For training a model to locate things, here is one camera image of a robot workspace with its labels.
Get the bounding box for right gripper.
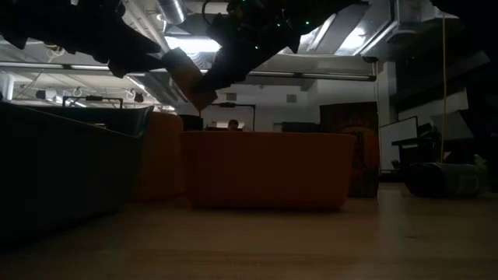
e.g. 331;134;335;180
192;0;351;94

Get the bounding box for hanging cable bundle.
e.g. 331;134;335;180
43;42;65;59

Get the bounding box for black gantry frame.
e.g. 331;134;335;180
209;102;257;132

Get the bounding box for teal plastic bin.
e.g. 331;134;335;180
0;100;155;254

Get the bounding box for orange plastic bin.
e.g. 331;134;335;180
181;131;357;213

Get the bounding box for dark monitor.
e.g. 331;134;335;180
280;121;321;134

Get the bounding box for ceiling light panel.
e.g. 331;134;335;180
165;35;222;54

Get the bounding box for whiteboard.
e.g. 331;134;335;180
378;115;419;172

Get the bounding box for silver round duct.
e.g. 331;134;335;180
155;0;188;26

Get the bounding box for green bottle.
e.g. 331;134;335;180
472;153;489;184

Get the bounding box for dark desk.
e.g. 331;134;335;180
391;131;443;178

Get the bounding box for white ceiling unit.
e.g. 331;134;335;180
396;0;460;21

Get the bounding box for large yellow plastic bin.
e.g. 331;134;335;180
132;112;185;202

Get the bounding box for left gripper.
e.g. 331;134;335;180
0;0;172;79

